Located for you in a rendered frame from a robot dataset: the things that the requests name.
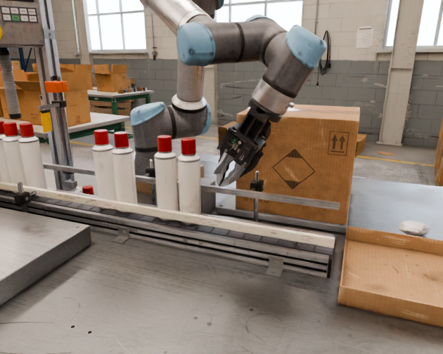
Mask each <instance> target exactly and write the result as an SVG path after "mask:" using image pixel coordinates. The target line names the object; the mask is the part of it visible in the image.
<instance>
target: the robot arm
mask: <svg viewBox="0 0 443 354"><path fill-rule="evenodd" d="M139 1H140V2H141V4H142V5H143V7H144V8H145V9H146V10H147V11H149V12H150V13H153V14H156V15H157V16H158V17H159V18H160V19H161V20H162V21H163V22H164V23H165V24H166V26H168V28H169V29H170V30H171V31H172V32H173V33H174V34H175V35H176V45H177V50H178V70H177V90H176V95H175V96H173V98H172V105H168V106H165V104H164V103H163V102H158V103H149V104H146V105H142V106H139V107H136V108H134V109H133V110H132V111H131V113H130V116H131V127H132V133H133V137H134V147H135V152H136V154H135V158H134V168H135V175H137V176H142V175H144V174H146V168H148V167H149V166H150V162H149V160H150V159H153V160H154V166H155V158H154V155H155V154H156V153H157V152H158V139H157V137H158V136H163V135H167V136H171V137H172V140H174V139H179V138H187V137H192V136H193V137H196V136H199V135H203V134H205V133H207V131H208V130H209V128H210V125H211V121H212V115H211V109H210V106H209V105H208V103H206V100H205V99H204V98H203V83H204V76H205V66H207V65H216V64H226V63H245V62H254V61H260V62H262V63H263V64H264V65H266V66H267V67H268V68H267V70H266V72H265V73H264V75H263V77H262V78H261V79H260V81H259V83H258V85H257V87H256V88H255V90H254V91H253V93H252V97H251V99H250V101H249V103H248V105H249V107H250V109H249V111H248V113H247V114H246V116H245V118H244V120H243V121H242V123H239V122H238V123H237V124H234V125H233V126H230V127H229V128H228V130H227V131H226V133H225V134H224V137H223V138H222V140H221V142H220V144H219V145H218V147H217V149H219V148H220V158H219V161H218V163H217V166H216V168H215V170H214V172H213V173H214V174H216V178H217V185H218V186H219V187H224V186H227V185H230V184H231V183H233V182H234V181H236V180H238V179H239V178H240V177H242V176H243V175H245V174H246V173H248V172H250V171H252V170H253V169H254V168H255V167H256V166H257V165H258V164H259V161H260V159H261V157H262V156H263V155H264V153H263V152H262V149H263V147H265V146H266V145H267V144H266V141H267V138H268V137H269V136H270V134H271V122H276V123H277V122H279V121H280V119H281V117H282V115H284V114H285V113H286V111H287V110H288V108H289V107H290V108H293V107H294V105H295V104H294V103H292V101H293V100H294V99H295V98H296V96H297V95H298V93H299V92H300V90H301V88H302V87H303V86H304V84H305V82H306V81H307V80H308V78H309V76H310V75H311V73H312V72H313V70H314V69H315V68H316V67H317V66H318V62H319V61H320V59H321V57H322V55H323V54H324V52H325V50H326V42H325V41H324V40H323V39H321V38H319V37H318V36H316V35H315V34H313V33H311V32H310V31H308V30H307V29H305V28H303V27H301V26H299V25H293V26H292V27H291V29H290V31H287V30H286V29H284V28H282V27H281V26H280V25H278V23H277V22H276V21H274V20H273V19H271V18H268V17H266V16H264V15H259V14H258V15H253V16H251V17H250V18H248V19H247V20H246V21H245V22H216V21H215V20H214V16H215V10H216V11H218V10H219V9H221V8H222V6H223V5H224V0H139ZM269 121H271V122H269ZM233 160H234V162H235V165H234V169H233V170H232V171H230V172H229V174H228V176H227V177H226V178H225V175H226V172H227V171H228V170H229V164H230V163H231V162H232V161H233Z"/></svg>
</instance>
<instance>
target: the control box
mask: <svg viewBox="0 0 443 354"><path fill-rule="evenodd" d="M0 6H16V7H28V8H37V17H38V21H39V23H28V22H2V18H1V11H0V48H41V47H43V45H44V35H43V31H42V28H41V18H40V14H39V4H38V0H34V2H28V1H9V0H0Z"/></svg>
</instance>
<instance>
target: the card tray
mask: <svg viewBox="0 0 443 354"><path fill-rule="evenodd" d="M338 305H341V306H347V307H350V308H356V309H359V310H365V311H368V312H372V313H378V314H381V315H387V316H390V317H396V318H399V319H403V320H409V321H412V322H418V323H421V324H425V325H430V326H434V327H439V328H443V240H436V239H431V238H426V237H418V236H413V235H404V234H399V233H394V232H385V231H381V230H372V229H367V228H358V227H354V226H348V225H347V231H346V237H345V248H344V254H343V260H342V271H341V277H340V288H339V294H338Z"/></svg>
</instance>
